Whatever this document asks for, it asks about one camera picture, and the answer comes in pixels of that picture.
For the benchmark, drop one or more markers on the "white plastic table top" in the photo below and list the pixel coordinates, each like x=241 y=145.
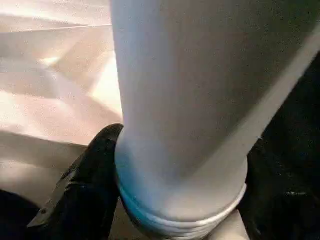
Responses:
x=50 y=90

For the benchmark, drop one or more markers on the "black plastic table mat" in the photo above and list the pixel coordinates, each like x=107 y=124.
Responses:
x=305 y=100

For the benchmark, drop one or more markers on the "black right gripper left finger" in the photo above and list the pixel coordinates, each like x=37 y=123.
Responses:
x=80 y=200

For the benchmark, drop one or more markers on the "white plastic table leg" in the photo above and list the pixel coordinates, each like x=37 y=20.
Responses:
x=200 y=90

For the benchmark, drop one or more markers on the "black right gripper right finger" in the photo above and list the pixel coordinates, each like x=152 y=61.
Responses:
x=285 y=200

